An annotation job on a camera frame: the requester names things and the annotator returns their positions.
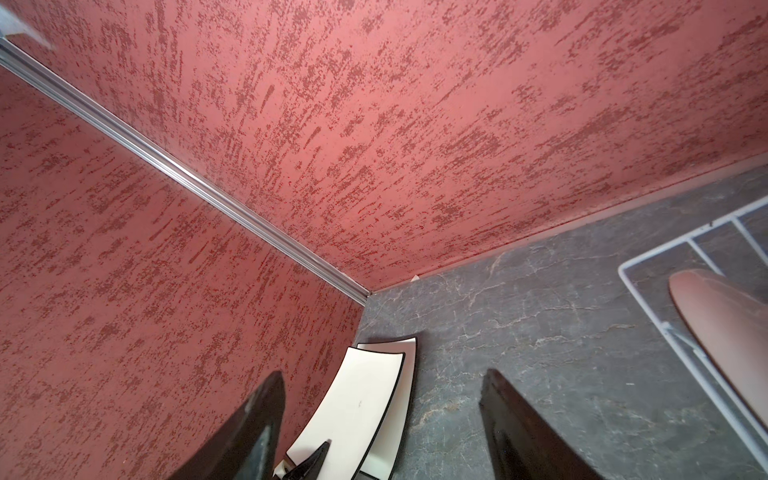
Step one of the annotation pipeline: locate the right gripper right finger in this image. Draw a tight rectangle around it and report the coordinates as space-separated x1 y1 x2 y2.
479 369 600 479

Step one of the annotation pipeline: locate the white round bowl plate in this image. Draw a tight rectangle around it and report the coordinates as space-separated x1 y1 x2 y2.
669 269 767 426

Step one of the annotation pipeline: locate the white square plate black rim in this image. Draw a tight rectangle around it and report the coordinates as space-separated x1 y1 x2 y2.
356 337 418 480

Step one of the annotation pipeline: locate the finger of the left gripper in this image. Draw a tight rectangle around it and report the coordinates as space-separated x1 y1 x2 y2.
277 441 331 480

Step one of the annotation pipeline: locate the white wire dish rack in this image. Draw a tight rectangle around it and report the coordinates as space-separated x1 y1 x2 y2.
618 198 767 467

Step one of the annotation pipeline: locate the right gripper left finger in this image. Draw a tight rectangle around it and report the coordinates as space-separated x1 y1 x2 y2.
171 371 286 479

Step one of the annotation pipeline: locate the left corner aluminium profile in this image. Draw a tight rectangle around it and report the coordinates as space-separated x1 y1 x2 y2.
1 38 370 305

